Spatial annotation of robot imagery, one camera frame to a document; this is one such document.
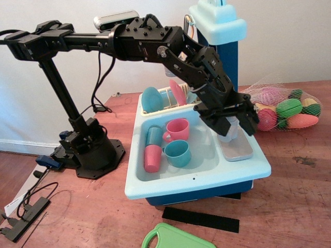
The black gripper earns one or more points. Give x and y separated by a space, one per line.
219 101

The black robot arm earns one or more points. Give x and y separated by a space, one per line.
87 148

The grey toy faucet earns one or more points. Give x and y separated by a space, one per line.
234 145

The net bag of toy food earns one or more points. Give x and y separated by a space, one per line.
281 108

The light teal toy plate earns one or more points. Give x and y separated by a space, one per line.
191 98

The pink toy mug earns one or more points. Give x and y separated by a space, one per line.
177 129

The pink toy plate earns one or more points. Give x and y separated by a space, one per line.
178 93

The teal toy mug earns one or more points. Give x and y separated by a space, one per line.
177 153

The cream dish rack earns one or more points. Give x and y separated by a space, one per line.
169 101

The light blue toy sink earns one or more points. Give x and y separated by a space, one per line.
208 174

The teal toy tumbler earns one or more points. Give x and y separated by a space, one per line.
154 136

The pink toy tumbler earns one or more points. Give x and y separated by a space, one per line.
152 158

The orange toy dish brush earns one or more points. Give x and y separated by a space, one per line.
189 25

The black velcro strip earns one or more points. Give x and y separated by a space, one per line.
201 219

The green toy cutting board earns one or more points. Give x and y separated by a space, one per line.
170 236

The blue table clamp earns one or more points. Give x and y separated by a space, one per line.
48 162

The white paper sheet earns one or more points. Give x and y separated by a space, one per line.
12 206

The black usb hub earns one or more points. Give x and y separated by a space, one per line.
20 226

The silver depth camera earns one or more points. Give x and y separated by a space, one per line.
107 22

